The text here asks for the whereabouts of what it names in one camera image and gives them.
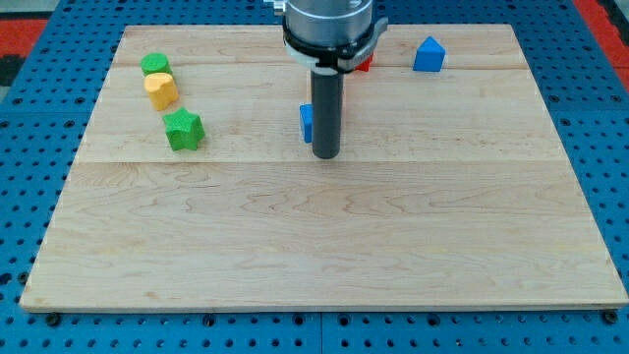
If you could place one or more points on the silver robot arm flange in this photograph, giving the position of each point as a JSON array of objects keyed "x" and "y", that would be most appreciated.
[{"x": 329, "y": 37}]

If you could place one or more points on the green star block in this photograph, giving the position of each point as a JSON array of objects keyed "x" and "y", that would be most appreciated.
[{"x": 183, "y": 129}]

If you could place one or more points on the yellow heart block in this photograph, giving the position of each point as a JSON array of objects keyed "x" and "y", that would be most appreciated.
[{"x": 161, "y": 90}]

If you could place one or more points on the blue cube block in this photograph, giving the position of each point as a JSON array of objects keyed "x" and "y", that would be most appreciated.
[{"x": 306, "y": 122}]

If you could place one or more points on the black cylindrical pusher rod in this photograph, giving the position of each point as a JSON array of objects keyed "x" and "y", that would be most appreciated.
[{"x": 327, "y": 102}]

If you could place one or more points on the wooden board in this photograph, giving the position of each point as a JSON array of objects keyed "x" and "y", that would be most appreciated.
[{"x": 451, "y": 192}]

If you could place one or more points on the red block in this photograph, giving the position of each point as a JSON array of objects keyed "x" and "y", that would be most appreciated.
[{"x": 366, "y": 65}]

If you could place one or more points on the blue triangular prism block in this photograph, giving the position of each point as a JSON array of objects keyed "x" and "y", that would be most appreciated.
[{"x": 430, "y": 56}]

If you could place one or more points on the green cylinder block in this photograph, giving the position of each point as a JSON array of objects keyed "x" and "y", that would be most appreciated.
[{"x": 155, "y": 62}]

